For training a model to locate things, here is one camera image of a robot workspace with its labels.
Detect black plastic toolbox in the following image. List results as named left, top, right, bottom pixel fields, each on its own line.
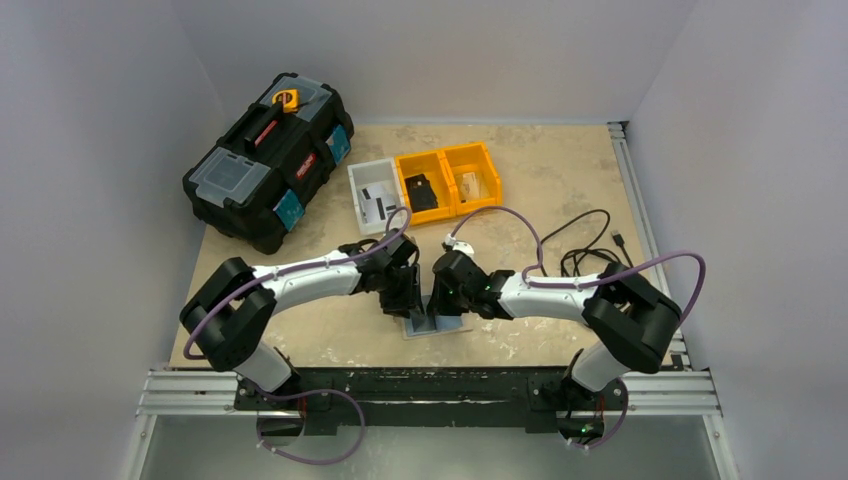
left=182, top=72, right=355, bottom=255

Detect middle yellow plastic bin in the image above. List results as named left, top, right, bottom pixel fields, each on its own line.
left=395, top=150, right=457, bottom=226

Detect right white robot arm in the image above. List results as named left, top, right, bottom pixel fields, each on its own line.
left=428, top=244, right=682, bottom=392

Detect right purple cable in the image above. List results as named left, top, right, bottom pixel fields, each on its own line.
left=449, top=205, right=708, bottom=452

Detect gold credit card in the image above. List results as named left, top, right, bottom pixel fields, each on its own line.
left=458, top=172, right=481, bottom=202

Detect white plastic bin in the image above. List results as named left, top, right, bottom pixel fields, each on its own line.
left=347, top=158, right=406, bottom=235

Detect yellow tape measure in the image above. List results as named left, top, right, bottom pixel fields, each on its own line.
left=271, top=88, right=300, bottom=113

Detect yellow plastic bin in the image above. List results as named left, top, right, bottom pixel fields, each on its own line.
left=395, top=150, right=457, bottom=226
left=442, top=142, right=503, bottom=216

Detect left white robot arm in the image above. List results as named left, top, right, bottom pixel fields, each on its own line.
left=179, top=229, right=423, bottom=395

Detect black and white cards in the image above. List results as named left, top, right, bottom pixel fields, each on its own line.
left=357, top=183, right=398, bottom=224

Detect right yellow plastic bin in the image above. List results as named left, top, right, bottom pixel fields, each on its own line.
left=442, top=142, right=503, bottom=216

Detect black usb cable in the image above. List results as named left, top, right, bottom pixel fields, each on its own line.
left=536, top=209, right=639, bottom=280

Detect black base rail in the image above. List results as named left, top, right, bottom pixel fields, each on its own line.
left=234, top=366, right=626, bottom=440

